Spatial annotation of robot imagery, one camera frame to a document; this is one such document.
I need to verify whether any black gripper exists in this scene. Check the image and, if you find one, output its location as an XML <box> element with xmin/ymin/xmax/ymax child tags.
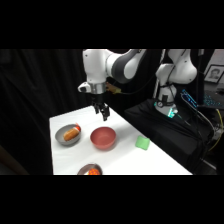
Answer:
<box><xmin>91</xmin><ymin>93</ymin><xmax>111</xmax><ymax>122</ymax></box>

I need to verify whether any pink bowl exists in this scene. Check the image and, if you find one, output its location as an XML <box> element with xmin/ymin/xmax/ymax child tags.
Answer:
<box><xmin>89</xmin><ymin>126</ymin><xmax>117</xmax><ymax>151</ymax></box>

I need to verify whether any grey bowl with hot dog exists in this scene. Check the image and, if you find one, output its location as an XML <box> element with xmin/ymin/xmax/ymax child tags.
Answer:
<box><xmin>54</xmin><ymin>123</ymin><xmax>83</xmax><ymax>146</ymax></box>

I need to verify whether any grey bowl with orange toy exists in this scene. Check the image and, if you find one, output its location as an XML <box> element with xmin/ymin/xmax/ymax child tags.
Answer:
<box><xmin>77</xmin><ymin>162</ymin><xmax>104</xmax><ymax>176</ymax></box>

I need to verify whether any toy hot dog bun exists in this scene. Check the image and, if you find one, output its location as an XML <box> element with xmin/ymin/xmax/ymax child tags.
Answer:
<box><xmin>63</xmin><ymin>128</ymin><xmax>80</xmax><ymax>142</ymax></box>

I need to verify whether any orange toy food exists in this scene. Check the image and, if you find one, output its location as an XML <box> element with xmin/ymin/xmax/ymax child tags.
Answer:
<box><xmin>87</xmin><ymin>168</ymin><xmax>101</xmax><ymax>176</ymax></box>

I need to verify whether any black curtain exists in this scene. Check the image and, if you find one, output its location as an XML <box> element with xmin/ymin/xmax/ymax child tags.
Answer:
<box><xmin>0</xmin><ymin>49</ymin><xmax>165</xmax><ymax>176</ymax></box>

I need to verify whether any green light on base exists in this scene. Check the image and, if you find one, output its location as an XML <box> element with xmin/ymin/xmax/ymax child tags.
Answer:
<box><xmin>166</xmin><ymin>107</ymin><xmax>178</xmax><ymax>120</ymax></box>

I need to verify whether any black covered robot stand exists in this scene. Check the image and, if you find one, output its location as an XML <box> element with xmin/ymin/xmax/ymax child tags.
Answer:
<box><xmin>124</xmin><ymin>97</ymin><xmax>216</xmax><ymax>175</ymax></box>

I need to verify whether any blue lit device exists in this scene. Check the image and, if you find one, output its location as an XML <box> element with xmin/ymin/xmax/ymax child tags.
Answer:
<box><xmin>180</xmin><ymin>88</ymin><xmax>201</xmax><ymax>110</ymax></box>

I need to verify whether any framed portrait picture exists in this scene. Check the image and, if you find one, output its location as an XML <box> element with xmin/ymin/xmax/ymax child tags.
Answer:
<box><xmin>203</xmin><ymin>64</ymin><xmax>224</xmax><ymax>85</ymax></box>

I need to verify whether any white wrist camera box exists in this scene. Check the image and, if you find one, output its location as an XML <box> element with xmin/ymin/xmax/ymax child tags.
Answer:
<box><xmin>77</xmin><ymin>81</ymin><xmax>92</xmax><ymax>94</ymax></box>

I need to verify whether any yellow cable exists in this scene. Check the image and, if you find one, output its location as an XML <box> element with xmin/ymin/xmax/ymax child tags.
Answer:
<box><xmin>207</xmin><ymin>108</ymin><xmax>224</xmax><ymax>153</ymax></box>

